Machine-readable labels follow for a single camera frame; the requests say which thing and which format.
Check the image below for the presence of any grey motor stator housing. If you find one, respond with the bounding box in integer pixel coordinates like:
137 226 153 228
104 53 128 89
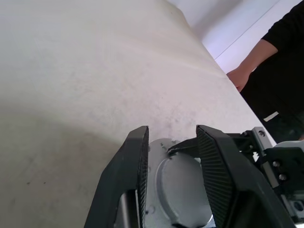
142 137 214 228

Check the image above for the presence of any person's bare hand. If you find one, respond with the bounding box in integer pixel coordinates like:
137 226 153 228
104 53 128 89
226 63 251 93

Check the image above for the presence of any person in black clothes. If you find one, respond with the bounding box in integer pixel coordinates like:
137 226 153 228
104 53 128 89
239 0 304 144

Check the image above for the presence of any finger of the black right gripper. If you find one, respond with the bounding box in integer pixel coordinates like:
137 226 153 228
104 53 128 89
167 138 198 159

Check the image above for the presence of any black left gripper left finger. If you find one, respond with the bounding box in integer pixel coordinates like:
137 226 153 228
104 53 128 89
83 125 150 228

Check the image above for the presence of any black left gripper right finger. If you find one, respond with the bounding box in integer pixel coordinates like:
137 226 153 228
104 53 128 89
196 124 297 228

